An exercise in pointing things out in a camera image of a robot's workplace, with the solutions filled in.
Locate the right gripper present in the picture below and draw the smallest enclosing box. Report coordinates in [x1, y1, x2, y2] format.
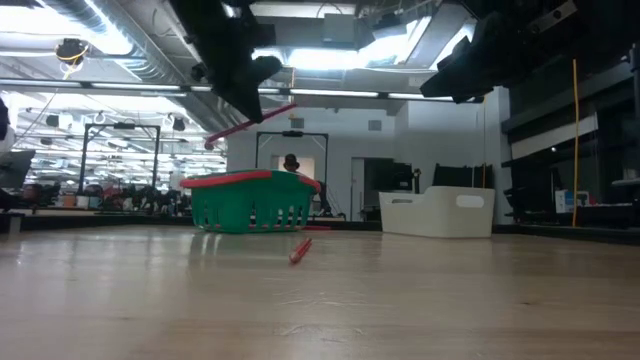
[419, 8, 577, 104]

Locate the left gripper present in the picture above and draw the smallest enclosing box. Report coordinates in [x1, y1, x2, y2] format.
[172, 0, 284, 125]

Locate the red pencil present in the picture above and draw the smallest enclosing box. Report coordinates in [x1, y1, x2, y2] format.
[203, 103, 298, 152]

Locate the teal basket with orange rim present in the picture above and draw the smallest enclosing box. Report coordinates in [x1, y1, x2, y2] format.
[179, 168, 322, 235]

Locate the long ceiling light bar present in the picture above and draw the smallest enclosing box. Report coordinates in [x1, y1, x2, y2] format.
[0, 77, 454, 101]

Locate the black cabinet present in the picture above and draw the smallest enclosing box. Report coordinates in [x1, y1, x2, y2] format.
[432, 163, 495, 189]

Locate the grey ceiling box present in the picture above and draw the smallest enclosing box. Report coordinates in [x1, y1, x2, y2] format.
[322, 13, 357, 45]

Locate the white plastic bin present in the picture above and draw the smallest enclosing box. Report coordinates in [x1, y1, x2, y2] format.
[378, 185, 496, 240]

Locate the blue and white box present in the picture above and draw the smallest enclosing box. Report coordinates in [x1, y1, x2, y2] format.
[554, 188, 591, 215]

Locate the black yellow ceiling reel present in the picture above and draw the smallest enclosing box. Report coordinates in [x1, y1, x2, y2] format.
[53, 37, 91, 67]

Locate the dark monitor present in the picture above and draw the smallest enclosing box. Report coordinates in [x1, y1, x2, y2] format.
[0, 148, 37, 191]

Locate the black gantry frame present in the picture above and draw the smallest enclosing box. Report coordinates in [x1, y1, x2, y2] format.
[254, 130, 330, 171]
[78, 121, 162, 196]

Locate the yellow cable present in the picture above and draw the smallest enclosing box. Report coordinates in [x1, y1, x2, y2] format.
[571, 58, 582, 229]

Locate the silver ventilation duct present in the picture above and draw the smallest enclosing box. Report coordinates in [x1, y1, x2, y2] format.
[42, 0, 236, 134]

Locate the black metal table frame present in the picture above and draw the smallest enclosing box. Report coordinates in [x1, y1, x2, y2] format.
[0, 212, 640, 246]

